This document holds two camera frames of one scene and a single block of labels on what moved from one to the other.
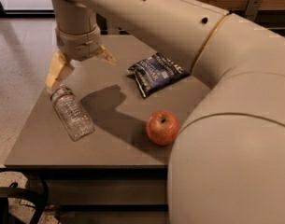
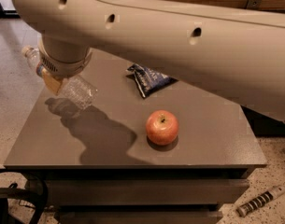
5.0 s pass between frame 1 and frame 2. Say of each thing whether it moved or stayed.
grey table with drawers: stayed
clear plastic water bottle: moved
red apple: stayed
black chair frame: stayed
